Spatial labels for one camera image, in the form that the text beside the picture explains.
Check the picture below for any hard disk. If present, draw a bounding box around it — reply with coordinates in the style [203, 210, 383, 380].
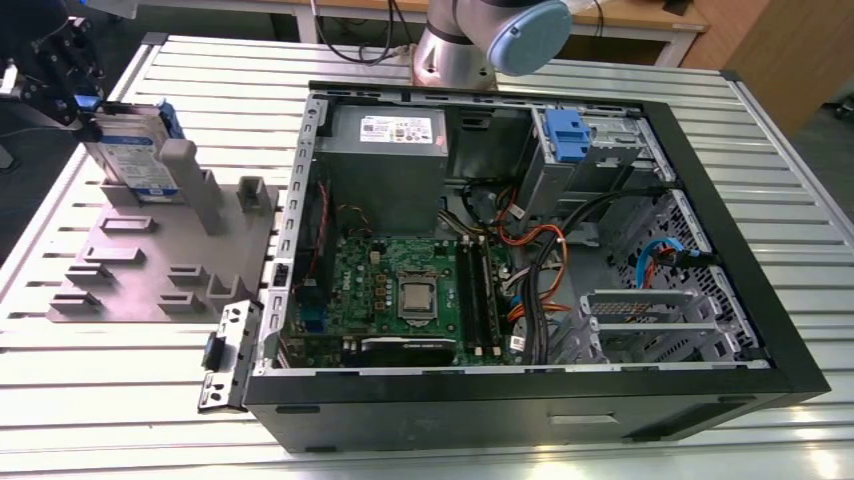
[72, 94, 185, 204]

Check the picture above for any metal disk bay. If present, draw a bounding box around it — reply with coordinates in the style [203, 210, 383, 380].
[576, 287, 768, 366]

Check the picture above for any black floor equipment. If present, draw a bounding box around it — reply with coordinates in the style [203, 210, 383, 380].
[0, 0, 101, 116]

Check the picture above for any grey parts rack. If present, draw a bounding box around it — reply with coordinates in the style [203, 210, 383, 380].
[45, 139, 281, 324]

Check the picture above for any grey power supply unit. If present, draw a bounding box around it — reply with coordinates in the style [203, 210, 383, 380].
[312, 104, 450, 239]

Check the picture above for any green motherboard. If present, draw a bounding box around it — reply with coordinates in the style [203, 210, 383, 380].
[283, 234, 528, 369]

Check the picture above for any silver CPU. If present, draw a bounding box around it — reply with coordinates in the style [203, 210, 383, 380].
[401, 283, 439, 307]

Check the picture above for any black graphics card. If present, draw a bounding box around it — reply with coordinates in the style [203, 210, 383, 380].
[343, 335, 459, 369]

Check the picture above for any black RAM stick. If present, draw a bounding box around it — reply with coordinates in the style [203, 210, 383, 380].
[476, 238, 503, 357]
[459, 239, 483, 357]

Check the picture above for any blue drive bay latch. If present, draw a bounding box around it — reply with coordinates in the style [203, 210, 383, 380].
[543, 108, 592, 164]

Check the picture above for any metal optical drive bay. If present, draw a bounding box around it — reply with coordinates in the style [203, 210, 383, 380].
[519, 107, 668, 236]

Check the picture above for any wooden desk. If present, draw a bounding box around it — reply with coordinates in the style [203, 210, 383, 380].
[269, 0, 708, 66]

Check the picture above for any black open PC case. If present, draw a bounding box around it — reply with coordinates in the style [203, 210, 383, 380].
[243, 79, 833, 454]

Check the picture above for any wooden cabinet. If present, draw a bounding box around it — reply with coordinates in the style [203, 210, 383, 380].
[679, 0, 854, 136]

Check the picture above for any black power cable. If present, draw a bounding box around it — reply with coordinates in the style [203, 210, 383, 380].
[309, 0, 415, 64]

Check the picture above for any red black fan wire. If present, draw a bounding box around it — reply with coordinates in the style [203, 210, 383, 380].
[312, 179, 335, 286]

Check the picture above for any metal slot cover bracket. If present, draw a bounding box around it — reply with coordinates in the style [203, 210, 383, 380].
[196, 299, 265, 414]

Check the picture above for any white thin wire bundle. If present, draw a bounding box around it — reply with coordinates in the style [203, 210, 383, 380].
[503, 262, 535, 301]

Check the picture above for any orange red yellow wire bundle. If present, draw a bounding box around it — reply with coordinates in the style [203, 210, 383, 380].
[496, 187, 575, 321]

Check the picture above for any black cable bundle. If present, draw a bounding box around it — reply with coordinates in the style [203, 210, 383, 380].
[519, 187, 668, 364]

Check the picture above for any blue data wire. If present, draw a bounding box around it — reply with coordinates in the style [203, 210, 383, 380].
[639, 238, 719, 291]

